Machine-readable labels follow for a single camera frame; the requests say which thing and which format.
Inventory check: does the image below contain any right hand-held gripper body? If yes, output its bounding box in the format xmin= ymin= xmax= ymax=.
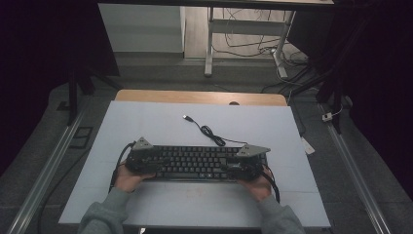
xmin=224 ymin=143 xmax=272 ymax=182

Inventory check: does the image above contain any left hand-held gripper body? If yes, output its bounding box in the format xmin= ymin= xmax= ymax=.
xmin=124 ymin=136 xmax=163 ymax=176

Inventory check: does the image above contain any black keyboard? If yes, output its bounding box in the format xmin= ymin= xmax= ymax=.
xmin=152 ymin=144 xmax=270 ymax=183

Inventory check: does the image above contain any person's right hand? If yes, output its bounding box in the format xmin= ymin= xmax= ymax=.
xmin=237 ymin=165 xmax=275 ymax=203

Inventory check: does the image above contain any person's left hand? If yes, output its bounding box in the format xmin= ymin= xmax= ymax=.
xmin=113 ymin=161 xmax=157 ymax=194

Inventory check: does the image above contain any white table cover board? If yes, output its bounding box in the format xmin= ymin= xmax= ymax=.
xmin=57 ymin=100 xmax=331 ymax=228

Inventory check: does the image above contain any white paper tag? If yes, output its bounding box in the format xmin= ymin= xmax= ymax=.
xmin=300 ymin=136 xmax=317 ymax=156

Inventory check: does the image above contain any black metal stand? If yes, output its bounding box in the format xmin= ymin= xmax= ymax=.
xmin=66 ymin=66 xmax=123 ymax=127
xmin=290 ymin=64 xmax=345 ymax=135

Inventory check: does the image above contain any white cabinet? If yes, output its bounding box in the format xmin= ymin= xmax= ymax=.
xmin=97 ymin=3 xmax=186 ymax=54

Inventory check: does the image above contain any black keyboard usb cable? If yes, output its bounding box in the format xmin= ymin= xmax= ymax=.
xmin=182 ymin=114 xmax=248 ymax=147

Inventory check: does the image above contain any right hand-held gripper black cable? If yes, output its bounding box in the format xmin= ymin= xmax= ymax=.
xmin=259 ymin=165 xmax=282 ymax=205

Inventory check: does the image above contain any black floor frame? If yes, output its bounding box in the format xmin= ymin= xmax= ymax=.
xmin=68 ymin=126 xmax=94 ymax=150

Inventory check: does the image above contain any thin black floor cable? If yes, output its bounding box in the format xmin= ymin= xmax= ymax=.
xmin=36 ymin=147 xmax=94 ymax=234

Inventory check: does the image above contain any grey metal rail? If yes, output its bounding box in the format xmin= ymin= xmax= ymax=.
xmin=319 ymin=103 xmax=393 ymax=234
xmin=6 ymin=106 xmax=91 ymax=234

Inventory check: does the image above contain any tangle of black floor cables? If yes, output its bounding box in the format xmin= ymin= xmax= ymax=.
xmin=211 ymin=8 xmax=320 ymax=96

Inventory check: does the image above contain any white desk frame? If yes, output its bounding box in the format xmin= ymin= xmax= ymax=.
xmin=204 ymin=7 xmax=297 ymax=79

